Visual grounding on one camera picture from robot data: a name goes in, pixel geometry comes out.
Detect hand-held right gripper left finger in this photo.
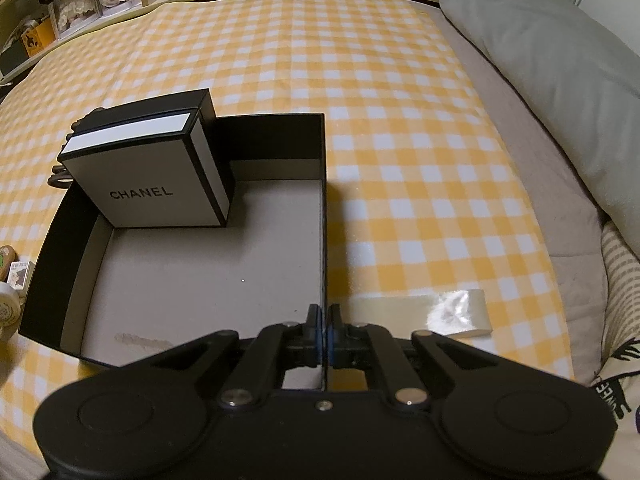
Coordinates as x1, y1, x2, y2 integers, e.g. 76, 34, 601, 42
120, 304, 326, 411

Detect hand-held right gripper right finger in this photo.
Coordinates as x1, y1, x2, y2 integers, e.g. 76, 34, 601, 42
326, 304, 526, 409

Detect black storage box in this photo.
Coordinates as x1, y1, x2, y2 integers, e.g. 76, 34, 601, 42
17, 112, 329, 394

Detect glossy white card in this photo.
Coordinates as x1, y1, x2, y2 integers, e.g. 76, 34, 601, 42
349, 289, 494, 338

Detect yellow checkered blanket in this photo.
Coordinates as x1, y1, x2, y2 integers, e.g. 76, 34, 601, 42
0, 0, 576, 461

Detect white box with black trim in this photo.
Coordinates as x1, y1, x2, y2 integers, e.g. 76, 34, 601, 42
60, 109, 232, 229

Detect small black box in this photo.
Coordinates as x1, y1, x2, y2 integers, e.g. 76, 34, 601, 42
106, 88, 237, 225

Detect beige bed sheet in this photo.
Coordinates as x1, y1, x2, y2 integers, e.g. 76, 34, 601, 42
440, 10, 617, 377

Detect white cloth with black print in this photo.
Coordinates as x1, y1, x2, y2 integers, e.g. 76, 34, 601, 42
589, 336, 640, 432

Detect striped beige cushion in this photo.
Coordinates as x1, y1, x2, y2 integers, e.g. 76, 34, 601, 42
599, 220, 640, 352

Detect small printed carton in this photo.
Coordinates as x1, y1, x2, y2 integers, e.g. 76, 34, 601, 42
9, 260, 36, 290

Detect black ribbon bow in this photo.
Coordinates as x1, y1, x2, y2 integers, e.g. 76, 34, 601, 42
49, 106, 109, 189

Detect grey pillow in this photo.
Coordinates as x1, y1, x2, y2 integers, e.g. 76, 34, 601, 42
439, 0, 640, 257

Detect clear acrylic display cases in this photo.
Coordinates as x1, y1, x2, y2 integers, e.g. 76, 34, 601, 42
50, 0, 143, 42

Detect yellow box with black print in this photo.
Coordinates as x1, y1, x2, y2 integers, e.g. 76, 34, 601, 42
22, 19, 57, 57

